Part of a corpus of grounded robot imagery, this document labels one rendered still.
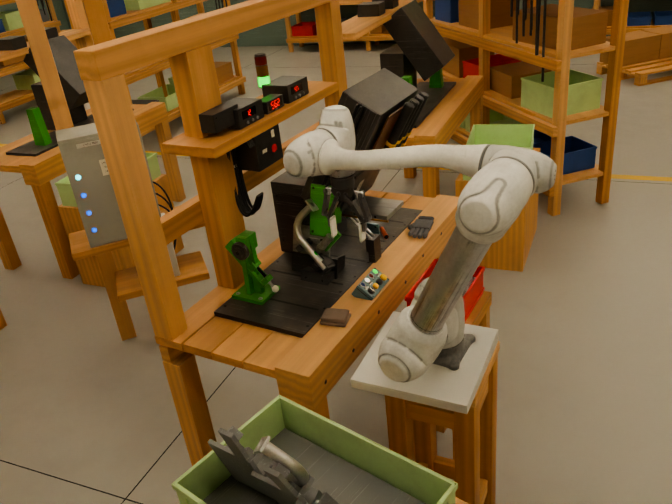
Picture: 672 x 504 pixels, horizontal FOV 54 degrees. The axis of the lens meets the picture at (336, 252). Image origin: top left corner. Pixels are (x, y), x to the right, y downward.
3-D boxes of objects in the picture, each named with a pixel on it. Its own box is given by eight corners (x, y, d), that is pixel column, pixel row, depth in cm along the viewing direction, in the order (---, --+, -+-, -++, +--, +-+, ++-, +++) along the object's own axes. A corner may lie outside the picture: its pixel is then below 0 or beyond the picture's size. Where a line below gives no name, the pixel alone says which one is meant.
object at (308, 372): (465, 224, 333) (464, 197, 326) (314, 412, 221) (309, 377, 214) (439, 220, 340) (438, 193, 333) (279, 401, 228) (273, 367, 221)
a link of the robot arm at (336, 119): (334, 148, 206) (310, 162, 197) (329, 99, 199) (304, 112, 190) (363, 152, 200) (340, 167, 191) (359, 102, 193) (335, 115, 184)
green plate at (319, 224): (344, 234, 269) (345, 184, 264) (334, 238, 263) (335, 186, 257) (320, 231, 275) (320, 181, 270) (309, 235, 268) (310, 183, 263)
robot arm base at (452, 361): (480, 331, 226) (480, 318, 223) (456, 371, 210) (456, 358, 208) (431, 320, 235) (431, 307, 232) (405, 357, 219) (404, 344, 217)
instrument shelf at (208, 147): (338, 90, 298) (337, 81, 297) (215, 159, 231) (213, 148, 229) (292, 88, 310) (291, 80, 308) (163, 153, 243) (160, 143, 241)
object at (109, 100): (357, 188, 355) (339, -1, 310) (172, 341, 244) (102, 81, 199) (342, 186, 360) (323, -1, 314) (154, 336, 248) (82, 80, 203)
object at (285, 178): (348, 228, 308) (341, 160, 292) (315, 258, 286) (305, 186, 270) (315, 223, 317) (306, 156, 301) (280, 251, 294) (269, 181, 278)
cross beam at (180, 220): (328, 138, 338) (326, 122, 334) (153, 254, 241) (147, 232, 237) (320, 138, 340) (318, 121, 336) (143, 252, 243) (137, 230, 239)
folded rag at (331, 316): (352, 315, 243) (351, 309, 242) (345, 328, 237) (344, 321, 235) (326, 313, 246) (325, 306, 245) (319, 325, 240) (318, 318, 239)
